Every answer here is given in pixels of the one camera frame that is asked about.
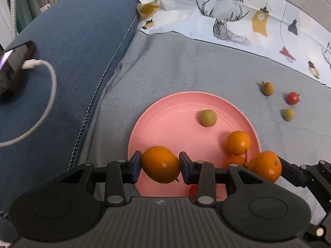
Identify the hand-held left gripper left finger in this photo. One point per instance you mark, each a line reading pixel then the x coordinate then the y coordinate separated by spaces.
pixel 135 167

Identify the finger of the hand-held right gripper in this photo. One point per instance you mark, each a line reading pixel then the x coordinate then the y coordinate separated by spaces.
pixel 291 171

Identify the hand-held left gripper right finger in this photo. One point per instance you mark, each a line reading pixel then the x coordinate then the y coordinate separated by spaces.
pixel 185 168

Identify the red cherry tomato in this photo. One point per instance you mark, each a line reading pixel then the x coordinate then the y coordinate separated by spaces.
pixel 292 98
pixel 193 190

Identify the pink round plate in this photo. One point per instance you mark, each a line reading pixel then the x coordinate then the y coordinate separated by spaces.
pixel 175 124

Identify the small orange with stem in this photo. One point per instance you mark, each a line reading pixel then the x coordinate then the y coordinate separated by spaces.
pixel 234 160

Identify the yellow-green jujube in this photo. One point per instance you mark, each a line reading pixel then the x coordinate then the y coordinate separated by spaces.
pixel 207 117
pixel 288 114
pixel 267 88

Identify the grey printed bedsheet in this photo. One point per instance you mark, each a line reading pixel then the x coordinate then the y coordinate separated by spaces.
pixel 181 64

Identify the blue cushion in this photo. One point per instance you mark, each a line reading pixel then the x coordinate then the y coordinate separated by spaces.
pixel 77 44

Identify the black smartphone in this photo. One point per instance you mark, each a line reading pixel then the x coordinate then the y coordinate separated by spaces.
pixel 13 69

